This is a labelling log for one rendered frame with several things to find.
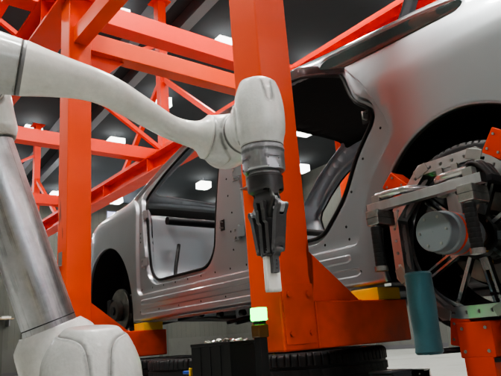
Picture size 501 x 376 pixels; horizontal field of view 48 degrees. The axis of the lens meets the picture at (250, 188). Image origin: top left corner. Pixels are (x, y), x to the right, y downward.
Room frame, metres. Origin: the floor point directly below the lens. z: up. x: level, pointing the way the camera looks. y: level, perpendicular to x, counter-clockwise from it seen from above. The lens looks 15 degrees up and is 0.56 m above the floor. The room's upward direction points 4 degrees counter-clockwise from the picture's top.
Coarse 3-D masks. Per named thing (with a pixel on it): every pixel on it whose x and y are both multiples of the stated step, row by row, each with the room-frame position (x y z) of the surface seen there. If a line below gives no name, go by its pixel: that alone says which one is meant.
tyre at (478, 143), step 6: (462, 144) 1.86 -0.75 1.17; (468, 144) 1.84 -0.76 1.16; (474, 144) 1.82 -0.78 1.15; (480, 144) 1.81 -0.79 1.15; (450, 150) 1.90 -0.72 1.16; (456, 150) 1.88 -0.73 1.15; (462, 150) 1.86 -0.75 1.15; (438, 156) 1.94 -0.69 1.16; (444, 156) 1.92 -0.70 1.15; (432, 180) 1.97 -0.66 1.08; (408, 222) 2.07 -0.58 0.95; (414, 264) 2.07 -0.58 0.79; (438, 318) 2.02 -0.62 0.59; (480, 318) 1.90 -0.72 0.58; (486, 318) 1.88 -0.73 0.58; (492, 318) 1.86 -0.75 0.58; (498, 318) 1.85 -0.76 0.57; (444, 324) 2.01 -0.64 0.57
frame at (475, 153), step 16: (432, 160) 1.86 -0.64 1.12; (448, 160) 1.82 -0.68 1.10; (464, 160) 1.77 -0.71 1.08; (496, 160) 1.69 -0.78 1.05; (416, 176) 1.92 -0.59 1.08; (432, 176) 1.93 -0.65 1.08; (400, 208) 1.99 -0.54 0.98; (400, 224) 2.01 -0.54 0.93; (400, 240) 2.00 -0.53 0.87; (400, 256) 2.01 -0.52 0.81; (400, 272) 2.01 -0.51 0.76; (448, 304) 1.93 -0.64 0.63; (480, 304) 1.80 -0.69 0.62; (496, 304) 1.76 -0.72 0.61
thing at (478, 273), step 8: (496, 192) 1.91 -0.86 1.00; (496, 200) 1.92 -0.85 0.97; (496, 208) 1.92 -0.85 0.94; (464, 256) 2.04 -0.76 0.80; (496, 256) 1.92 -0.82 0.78; (464, 264) 2.04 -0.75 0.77; (480, 264) 1.99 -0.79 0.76; (496, 264) 1.95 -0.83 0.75; (472, 272) 2.02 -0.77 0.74; (480, 272) 2.00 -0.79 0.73; (480, 280) 2.00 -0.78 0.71
